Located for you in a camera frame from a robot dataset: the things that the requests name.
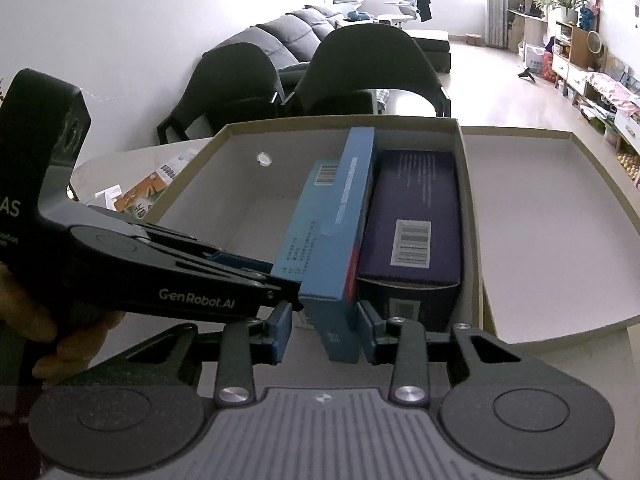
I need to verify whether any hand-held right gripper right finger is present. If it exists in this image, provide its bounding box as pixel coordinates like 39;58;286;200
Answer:
356;302;523;406

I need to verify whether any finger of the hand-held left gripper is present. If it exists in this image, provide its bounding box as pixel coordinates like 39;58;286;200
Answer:
167;259;307;312
142;223;275;276

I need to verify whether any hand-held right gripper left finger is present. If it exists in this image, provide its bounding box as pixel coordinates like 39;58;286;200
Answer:
112;301;295;408

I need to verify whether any olive cardboard box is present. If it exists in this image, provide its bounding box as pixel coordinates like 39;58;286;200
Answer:
145;117;496;341

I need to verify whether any narrow blue medicine box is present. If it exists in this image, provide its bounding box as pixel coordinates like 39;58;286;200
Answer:
298;126;377;363

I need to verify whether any orange green medicine box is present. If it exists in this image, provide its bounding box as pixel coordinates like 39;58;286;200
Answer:
114;172;168;222

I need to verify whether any dark purple medicine box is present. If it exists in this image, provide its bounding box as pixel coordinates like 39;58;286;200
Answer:
356;149;463;333

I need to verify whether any olive cardboard box lid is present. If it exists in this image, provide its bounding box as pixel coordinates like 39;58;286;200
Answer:
459;125;640;346

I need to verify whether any white marble desktop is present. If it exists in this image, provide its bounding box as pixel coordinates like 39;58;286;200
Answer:
69;135;640;480

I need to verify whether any person's left hand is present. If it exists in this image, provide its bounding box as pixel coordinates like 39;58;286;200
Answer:
0;264;126;388

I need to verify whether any dark dining chair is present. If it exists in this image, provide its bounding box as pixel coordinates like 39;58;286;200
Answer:
156;42;286;147
292;24;452;118

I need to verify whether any grey sofa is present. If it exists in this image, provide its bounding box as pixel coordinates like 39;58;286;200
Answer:
202;5;451;111

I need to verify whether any white office chair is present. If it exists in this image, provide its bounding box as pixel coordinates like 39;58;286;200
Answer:
376;0;433;26

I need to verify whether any tray of eggs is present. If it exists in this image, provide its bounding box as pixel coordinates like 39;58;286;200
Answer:
617;152;640;181

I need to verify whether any white laundry basket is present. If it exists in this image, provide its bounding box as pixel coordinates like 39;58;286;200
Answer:
522;42;551;76

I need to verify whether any white low cabinet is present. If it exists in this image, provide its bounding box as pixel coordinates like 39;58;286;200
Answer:
550;50;640;156

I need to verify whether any wooden side desk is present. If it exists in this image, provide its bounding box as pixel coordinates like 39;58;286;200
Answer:
507;0;548;53

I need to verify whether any pink cloth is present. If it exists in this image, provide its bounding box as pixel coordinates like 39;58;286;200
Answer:
585;71;640;111

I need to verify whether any wooden cabinet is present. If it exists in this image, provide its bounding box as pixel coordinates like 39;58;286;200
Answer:
547;20;606;73

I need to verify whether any grey curtain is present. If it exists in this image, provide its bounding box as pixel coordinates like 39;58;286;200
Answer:
486;0;521;51

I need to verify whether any potted green plant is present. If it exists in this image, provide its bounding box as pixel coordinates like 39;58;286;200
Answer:
537;0;593;23

